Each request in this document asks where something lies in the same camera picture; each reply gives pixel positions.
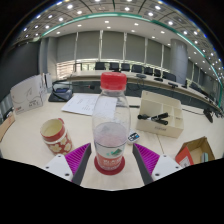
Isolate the black desk microphone base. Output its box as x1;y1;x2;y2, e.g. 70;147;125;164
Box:
203;107;214;124

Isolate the black desk phone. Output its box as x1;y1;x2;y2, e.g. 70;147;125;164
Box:
47;82;74;103

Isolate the red and cream mug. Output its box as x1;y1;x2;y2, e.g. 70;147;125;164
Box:
39;117;74;156

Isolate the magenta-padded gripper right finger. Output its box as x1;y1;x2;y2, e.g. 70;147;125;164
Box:
132;142;184;186

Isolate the clear red-capped water bottle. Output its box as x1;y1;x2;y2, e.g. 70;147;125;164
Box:
91;71;131;172

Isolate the white printed carton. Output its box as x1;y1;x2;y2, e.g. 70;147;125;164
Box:
9;73;48;115

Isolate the open brown cardboard box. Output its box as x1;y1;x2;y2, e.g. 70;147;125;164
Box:
174;135;216;169

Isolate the white paper sheet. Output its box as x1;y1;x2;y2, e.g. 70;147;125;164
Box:
60;93;118;117

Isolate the group of ceiling lights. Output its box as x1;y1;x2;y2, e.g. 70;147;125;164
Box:
19;0;224;78

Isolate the beige divided organizer box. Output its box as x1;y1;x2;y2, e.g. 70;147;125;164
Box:
135;90;185;139

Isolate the row of black office chairs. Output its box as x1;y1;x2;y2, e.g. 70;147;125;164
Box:
94;61;201;91

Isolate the black handled tool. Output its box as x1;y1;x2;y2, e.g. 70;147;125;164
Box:
137;112;170;126

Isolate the brown paper envelope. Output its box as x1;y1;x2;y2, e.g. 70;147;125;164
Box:
0;112;16;143

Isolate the long curved conference desk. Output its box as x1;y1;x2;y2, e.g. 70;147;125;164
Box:
66;69;223;114

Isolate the white remote control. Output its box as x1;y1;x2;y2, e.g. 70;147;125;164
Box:
126;129;141;144

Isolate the green whiteboard eraser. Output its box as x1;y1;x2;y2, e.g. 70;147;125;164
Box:
200;152;210;164

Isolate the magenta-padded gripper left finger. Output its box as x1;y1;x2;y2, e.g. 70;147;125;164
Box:
41;142;92;186

